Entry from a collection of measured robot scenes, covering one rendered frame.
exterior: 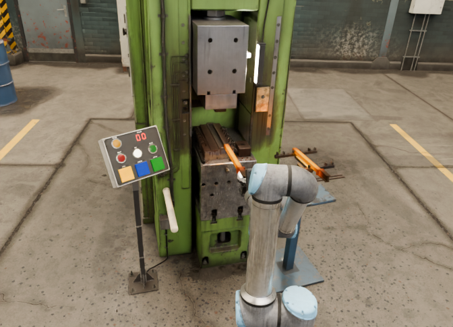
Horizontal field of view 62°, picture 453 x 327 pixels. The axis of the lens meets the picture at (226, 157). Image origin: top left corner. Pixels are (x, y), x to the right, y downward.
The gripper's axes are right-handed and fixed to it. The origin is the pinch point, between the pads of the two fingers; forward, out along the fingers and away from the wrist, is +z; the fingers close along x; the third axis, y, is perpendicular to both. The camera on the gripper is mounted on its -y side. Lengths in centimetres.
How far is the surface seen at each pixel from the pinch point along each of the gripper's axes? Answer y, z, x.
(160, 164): 6, 26, -43
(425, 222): 105, 50, 200
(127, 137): -10, 29, -60
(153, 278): 105, 31, -50
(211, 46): -58, 43, -10
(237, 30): -67, 43, 5
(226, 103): -23.6, 42.2, 0.5
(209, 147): 9.0, 47.4, -8.1
